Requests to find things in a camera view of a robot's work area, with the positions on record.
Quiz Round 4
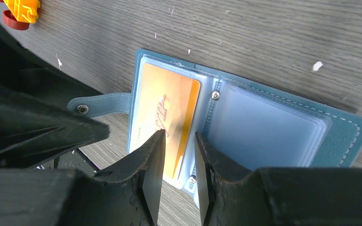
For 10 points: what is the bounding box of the orange VIP credit card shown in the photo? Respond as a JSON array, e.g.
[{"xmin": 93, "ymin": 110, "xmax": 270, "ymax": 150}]
[{"xmin": 130, "ymin": 63, "xmax": 200, "ymax": 180}]

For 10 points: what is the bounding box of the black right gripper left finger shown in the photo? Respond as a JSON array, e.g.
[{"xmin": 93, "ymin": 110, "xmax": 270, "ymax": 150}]
[{"xmin": 0, "ymin": 129, "xmax": 165, "ymax": 226}]

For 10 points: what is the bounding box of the blue card holder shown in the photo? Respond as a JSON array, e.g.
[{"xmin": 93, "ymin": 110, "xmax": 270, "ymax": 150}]
[{"xmin": 67, "ymin": 49, "xmax": 362, "ymax": 202}]

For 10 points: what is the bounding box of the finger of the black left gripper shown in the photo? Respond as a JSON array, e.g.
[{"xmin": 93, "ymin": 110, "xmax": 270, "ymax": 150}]
[{"xmin": 0, "ymin": 79, "xmax": 109, "ymax": 169}]

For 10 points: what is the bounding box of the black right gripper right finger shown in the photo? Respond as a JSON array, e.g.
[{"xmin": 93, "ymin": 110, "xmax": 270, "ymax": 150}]
[{"xmin": 195, "ymin": 132, "xmax": 362, "ymax": 226}]

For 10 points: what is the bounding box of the orange plastic object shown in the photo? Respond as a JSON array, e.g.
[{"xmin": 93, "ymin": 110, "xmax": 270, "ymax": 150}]
[{"xmin": 0, "ymin": 0, "xmax": 41, "ymax": 31}]

